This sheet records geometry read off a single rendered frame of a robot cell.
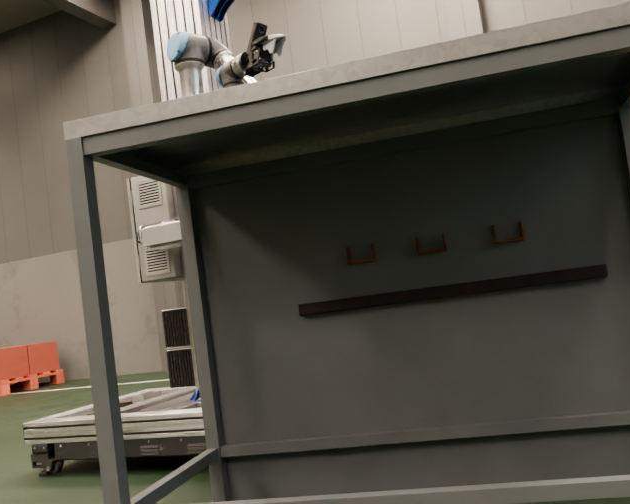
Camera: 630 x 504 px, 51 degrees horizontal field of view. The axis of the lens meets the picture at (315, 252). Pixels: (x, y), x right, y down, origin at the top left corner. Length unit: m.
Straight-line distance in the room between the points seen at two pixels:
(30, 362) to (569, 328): 7.19
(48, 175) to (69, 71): 1.34
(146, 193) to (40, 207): 6.30
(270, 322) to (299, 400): 0.24
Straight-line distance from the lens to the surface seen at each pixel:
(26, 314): 9.41
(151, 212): 3.00
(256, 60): 2.32
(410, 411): 1.94
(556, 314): 1.91
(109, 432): 1.54
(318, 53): 7.35
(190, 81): 2.68
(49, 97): 9.38
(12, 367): 8.29
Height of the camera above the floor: 0.59
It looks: 4 degrees up
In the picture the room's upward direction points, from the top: 8 degrees counter-clockwise
